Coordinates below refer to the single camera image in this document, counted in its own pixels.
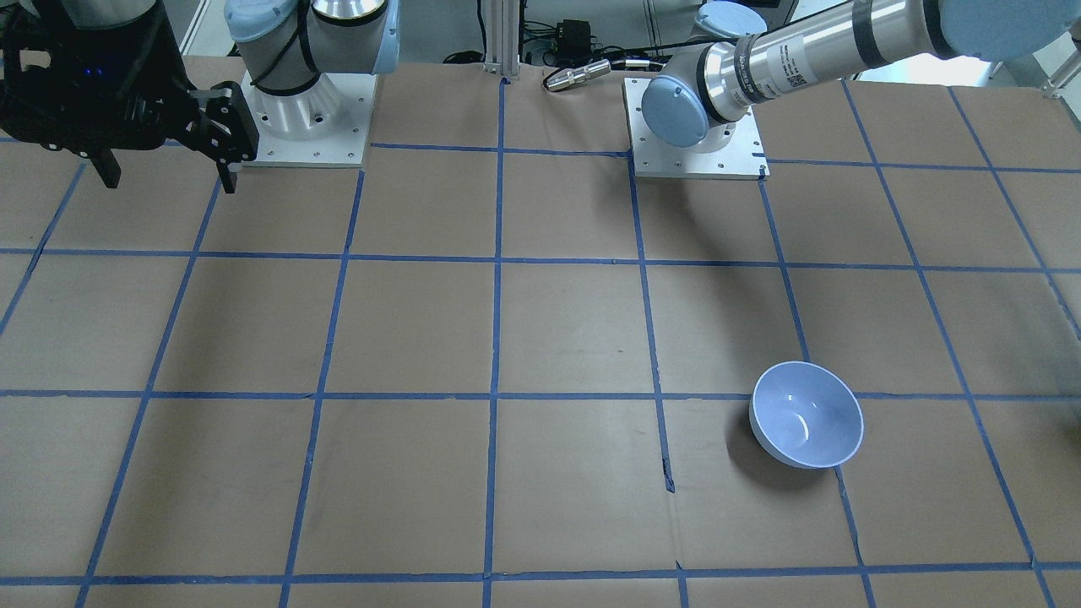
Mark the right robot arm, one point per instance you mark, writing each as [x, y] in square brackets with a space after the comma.
[288, 45]

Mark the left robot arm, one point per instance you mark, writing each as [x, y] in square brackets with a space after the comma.
[726, 71]

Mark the blue bowl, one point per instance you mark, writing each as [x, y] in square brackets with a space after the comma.
[805, 416]

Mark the gold cylinder tool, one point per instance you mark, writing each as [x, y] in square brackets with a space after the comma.
[568, 78]

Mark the black power adapter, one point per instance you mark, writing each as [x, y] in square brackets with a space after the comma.
[573, 40]

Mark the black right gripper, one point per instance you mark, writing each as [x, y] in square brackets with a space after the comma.
[221, 123]

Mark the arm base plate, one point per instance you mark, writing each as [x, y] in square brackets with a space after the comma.
[326, 126]
[673, 136]

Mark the aluminium frame post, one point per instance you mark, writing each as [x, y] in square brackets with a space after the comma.
[502, 24]

